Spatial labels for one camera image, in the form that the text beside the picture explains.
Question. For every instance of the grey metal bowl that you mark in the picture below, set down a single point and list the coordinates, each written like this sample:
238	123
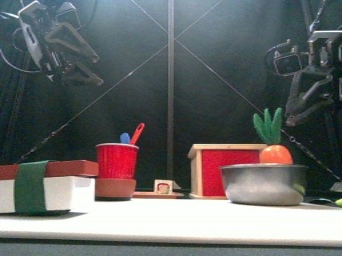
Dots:
265	185

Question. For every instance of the yellow-green toy vegetable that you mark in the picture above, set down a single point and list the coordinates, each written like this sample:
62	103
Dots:
338	202

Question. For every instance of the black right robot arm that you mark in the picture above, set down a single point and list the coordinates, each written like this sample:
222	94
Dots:
318	15

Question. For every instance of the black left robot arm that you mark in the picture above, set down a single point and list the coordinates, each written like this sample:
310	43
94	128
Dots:
8	30

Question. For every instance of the blue toy spoon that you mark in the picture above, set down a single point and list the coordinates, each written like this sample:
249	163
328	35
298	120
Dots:
125	138

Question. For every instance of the terracotta brown bowl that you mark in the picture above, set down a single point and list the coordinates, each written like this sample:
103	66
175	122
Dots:
115	189

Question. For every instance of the toy carrot with green leaves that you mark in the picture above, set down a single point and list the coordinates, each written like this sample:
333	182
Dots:
273	146

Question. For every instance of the red ribbed cup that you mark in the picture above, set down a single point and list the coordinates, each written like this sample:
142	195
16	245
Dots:
117	161

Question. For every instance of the wooden box with red panel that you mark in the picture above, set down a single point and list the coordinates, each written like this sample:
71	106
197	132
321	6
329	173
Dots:
209	170

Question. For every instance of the white box with red lid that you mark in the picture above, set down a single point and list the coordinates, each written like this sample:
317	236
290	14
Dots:
58	191

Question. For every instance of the green band around box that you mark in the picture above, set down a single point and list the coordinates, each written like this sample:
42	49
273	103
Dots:
30	188

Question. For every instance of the small wooden picture cube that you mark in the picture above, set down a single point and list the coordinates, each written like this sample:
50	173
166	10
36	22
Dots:
163	187

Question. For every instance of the flat wooden board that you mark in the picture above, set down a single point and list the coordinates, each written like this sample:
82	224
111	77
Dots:
147	195

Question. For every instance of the white table mat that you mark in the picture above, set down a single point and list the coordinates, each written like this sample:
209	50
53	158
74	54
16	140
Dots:
178	221

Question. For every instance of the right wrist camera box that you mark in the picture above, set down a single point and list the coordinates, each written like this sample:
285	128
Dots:
288	64

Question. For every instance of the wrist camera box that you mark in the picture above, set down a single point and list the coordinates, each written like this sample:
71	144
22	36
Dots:
67	15
288	64

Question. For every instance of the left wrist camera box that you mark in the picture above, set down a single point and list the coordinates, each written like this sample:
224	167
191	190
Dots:
67	15

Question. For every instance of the vertical metal frame pole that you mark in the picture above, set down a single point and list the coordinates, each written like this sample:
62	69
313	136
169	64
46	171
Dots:
170	90

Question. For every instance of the grey frame foot bracket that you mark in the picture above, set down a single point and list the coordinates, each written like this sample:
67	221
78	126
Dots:
337	187

